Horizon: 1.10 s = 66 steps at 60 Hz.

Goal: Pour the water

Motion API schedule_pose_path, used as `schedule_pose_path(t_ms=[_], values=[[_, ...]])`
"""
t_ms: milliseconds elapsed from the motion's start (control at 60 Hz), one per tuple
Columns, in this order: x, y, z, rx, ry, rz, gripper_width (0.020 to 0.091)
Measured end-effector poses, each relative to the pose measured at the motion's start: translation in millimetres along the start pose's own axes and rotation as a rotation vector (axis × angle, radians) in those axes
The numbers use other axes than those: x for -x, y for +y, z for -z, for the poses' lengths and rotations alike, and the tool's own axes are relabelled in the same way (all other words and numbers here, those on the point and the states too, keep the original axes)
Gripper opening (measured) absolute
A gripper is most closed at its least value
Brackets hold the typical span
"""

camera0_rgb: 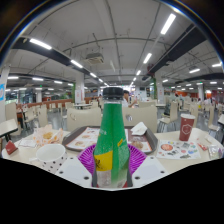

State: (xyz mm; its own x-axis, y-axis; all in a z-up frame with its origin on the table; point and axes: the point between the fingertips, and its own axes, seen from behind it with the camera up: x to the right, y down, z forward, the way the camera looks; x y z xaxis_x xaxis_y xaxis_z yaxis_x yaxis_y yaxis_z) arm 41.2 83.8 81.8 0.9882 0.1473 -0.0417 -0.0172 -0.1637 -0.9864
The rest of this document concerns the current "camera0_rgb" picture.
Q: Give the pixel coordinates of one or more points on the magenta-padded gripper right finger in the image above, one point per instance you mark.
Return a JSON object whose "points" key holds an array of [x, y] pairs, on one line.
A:
{"points": [[148, 171]]}

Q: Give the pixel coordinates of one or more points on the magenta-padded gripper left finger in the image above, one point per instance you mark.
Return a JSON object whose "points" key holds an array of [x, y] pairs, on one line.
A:
{"points": [[73, 171]]}

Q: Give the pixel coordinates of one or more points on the green drink bottle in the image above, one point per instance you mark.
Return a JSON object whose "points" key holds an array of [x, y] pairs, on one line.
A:
{"points": [[111, 140]]}

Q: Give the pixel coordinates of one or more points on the white polka-dot mug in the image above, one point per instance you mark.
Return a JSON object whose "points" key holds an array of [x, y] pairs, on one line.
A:
{"points": [[50, 158]]}

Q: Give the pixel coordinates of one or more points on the dark food tray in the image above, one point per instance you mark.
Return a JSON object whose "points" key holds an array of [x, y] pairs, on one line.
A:
{"points": [[81, 138]]}

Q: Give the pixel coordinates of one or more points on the printed paper flyer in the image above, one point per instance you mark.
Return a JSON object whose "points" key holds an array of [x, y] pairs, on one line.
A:
{"points": [[178, 150]]}

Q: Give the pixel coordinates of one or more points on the white napkin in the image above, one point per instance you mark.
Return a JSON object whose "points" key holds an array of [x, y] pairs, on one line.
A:
{"points": [[139, 129]]}

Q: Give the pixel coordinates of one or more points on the white paper receipt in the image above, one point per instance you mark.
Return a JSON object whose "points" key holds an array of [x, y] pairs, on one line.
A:
{"points": [[27, 143]]}

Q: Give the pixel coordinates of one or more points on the beige dining chairs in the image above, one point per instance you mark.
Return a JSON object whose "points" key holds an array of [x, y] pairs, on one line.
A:
{"points": [[83, 116]]}

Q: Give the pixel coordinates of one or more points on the red paper cup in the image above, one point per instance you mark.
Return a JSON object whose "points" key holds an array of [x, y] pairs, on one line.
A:
{"points": [[186, 128]]}

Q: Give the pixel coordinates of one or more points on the small red packet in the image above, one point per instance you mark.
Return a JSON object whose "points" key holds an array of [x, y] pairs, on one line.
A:
{"points": [[11, 147]]}

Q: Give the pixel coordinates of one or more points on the clear plastic bag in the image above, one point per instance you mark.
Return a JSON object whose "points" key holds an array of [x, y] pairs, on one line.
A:
{"points": [[215, 151]]}

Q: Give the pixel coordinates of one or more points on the person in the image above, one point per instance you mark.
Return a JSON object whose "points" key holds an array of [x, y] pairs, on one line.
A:
{"points": [[126, 100]]}

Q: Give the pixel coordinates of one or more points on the white table with black leg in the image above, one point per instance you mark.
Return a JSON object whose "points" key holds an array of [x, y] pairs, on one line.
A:
{"points": [[7, 126]]}

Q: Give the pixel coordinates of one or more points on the ceiling air conditioner unit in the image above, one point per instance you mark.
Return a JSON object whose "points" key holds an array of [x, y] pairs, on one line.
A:
{"points": [[94, 58]]}

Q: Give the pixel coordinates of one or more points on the ceiling light strips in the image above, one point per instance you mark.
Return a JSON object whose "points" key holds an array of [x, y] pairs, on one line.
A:
{"points": [[168, 23]]}

